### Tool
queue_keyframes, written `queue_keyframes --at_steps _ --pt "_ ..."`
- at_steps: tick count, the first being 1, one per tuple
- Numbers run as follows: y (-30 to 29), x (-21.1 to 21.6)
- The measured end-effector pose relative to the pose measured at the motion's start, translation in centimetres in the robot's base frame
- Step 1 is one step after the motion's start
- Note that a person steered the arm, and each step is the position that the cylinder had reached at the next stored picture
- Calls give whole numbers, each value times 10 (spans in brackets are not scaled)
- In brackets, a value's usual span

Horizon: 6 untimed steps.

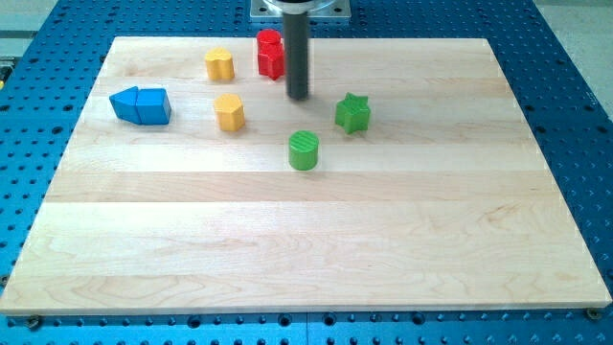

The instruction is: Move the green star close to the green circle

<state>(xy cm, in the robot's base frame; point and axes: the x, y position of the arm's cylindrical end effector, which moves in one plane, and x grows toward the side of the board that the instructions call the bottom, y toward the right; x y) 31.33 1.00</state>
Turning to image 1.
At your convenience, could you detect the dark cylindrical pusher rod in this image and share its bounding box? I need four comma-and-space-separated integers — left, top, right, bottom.
283, 12, 309, 101

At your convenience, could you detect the red star block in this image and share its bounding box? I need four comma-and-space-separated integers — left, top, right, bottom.
258, 44, 284, 81

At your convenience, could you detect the light wooden board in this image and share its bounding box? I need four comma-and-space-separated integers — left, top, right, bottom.
1, 36, 611, 315

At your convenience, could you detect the green cylinder block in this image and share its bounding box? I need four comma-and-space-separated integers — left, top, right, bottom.
288, 130, 319, 171

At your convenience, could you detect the blue triangle block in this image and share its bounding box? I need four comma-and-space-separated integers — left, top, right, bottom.
109, 86, 141, 125

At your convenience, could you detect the red cylinder block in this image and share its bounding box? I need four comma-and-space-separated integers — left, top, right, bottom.
256, 29, 282, 50

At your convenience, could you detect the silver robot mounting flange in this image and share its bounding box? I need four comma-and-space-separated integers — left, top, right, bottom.
247, 0, 352, 22

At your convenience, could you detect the green star block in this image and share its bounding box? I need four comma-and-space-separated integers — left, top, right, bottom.
334, 93, 371, 134

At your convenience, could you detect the yellow heart block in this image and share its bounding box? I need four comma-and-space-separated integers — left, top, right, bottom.
205, 47, 235, 81

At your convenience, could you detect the blue cube block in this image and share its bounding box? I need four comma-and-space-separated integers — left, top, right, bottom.
136, 88, 171, 126

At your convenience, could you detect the yellow hexagon block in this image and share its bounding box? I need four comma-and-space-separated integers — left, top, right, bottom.
214, 94, 245, 131

